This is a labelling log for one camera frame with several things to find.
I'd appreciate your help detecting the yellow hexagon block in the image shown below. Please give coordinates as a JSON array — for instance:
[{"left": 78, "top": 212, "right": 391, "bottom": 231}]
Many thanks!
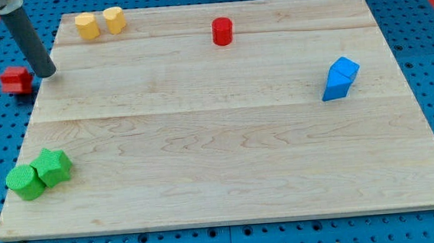
[{"left": 74, "top": 12, "right": 101, "bottom": 41}]

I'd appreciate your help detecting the blue cube block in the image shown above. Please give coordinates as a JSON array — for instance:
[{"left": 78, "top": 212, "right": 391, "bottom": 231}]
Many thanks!
[{"left": 330, "top": 57, "right": 360, "bottom": 82}]

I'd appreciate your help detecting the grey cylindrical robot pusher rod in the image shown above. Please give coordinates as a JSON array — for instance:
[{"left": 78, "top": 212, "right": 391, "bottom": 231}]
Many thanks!
[{"left": 1, "top": 7, "right": 57, "bottom": 78}]

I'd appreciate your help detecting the green star block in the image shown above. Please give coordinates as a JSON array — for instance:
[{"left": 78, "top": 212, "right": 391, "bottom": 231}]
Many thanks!
[{"left": 30, "top": 148, "right": 72, "bottom": 188}]

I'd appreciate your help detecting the blue triangle block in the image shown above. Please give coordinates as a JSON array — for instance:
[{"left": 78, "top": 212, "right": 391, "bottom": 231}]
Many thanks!
[{"left": 322, "top": 69, "right": 353, "bottom": 101}]

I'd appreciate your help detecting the green cylinder block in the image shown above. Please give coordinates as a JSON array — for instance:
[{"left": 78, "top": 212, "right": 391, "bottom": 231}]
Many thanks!
[{"left": 6, "top": 164, "right": 46, "bottom": 201}]

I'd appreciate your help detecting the yellow heart block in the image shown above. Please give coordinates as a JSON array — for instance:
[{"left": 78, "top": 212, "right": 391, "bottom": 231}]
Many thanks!
[{"left": 103, "top": 7, "right": 127, "bottom": 34}]

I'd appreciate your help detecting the red cylinder block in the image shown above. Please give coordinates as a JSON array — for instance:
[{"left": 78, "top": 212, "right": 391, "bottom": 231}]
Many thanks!
[{"left": 211, "top": 17, "right": 233, "bottom": 46}]

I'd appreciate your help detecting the red star block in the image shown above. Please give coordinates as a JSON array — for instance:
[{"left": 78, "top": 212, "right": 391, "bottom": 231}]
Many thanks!
[{"left": 0, "top": 66, "right": 33, "bottom": 95}]

